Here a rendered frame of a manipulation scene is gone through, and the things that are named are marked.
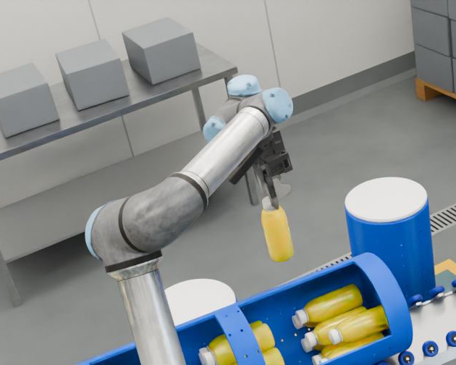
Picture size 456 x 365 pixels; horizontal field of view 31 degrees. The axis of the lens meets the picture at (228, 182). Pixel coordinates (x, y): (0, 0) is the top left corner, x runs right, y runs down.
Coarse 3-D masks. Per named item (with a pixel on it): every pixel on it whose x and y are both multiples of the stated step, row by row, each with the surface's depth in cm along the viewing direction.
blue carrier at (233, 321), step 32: (288, 288) 217; (320, 288) 233; (384, 288) 211; (192, 320) 213; (224, 320) 208; (256, 320) 230; (288, 320) 233; (128, 352) 218; (192, 352) 226; (256, 352) 203; (288, 352) 231; (320, 352) 231; (352, 352) 209; (384, 352) 213
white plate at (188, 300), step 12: (168, 288) 259; (180, 288) 258; (192, 288) 257; (204, 288) 255; (216, 288) 254; (228, 288) 253; (168, 300) 254; (180, 300) 252; (192, 300) 251; (204, 300) 250; (216, 300) 249; (228, 300) 248; (180, 312) 247; (192, 312) 246; (204, 312) 245
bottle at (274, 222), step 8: (280, 208) 210; (264, 216) 209; (272, 216) 208; (280, 216) 209; (264, 224) 210; (272, 224) 209; (280, 224) 209; (264, 232) 213; (272, 232) 210; (280, 232) 211; (288, 232) 213; (272, 240) 212; (280, 240) 212; (288, 240) 213; (272, 248) 214; (280, 248) 213; (288, 248) 214; (272, 256) 216; (280, 256) 215; (288, 256) 215
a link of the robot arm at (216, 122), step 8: (224, 104) 187; (232, 104) 183; (216, 112) 185; (224, 112) 183; (232, 112) 180; (208, 120) 184; (216, 120) 182; (224, 120) 182; (208, 128) 183; (216, 128) 181; (208, 136) 184
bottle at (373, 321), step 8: (360, 312) 219; (368, 312) 217; (376, 312) 217; (384, 312) 217; (344, 320) 217; (352, 320) 216; (360, 320) 216; (368, 320) 216; (376, 320) 216; (384, 320) 216; (336, 328) 216; (344, 328) 215; (352, 328) 214; (360, 328) 215; (368, 328) 215; (376, 328) 216; (384, 328) 217; (344, 336) 215; (352, 336) 215; (360, 336) 215; (368, 336) 217
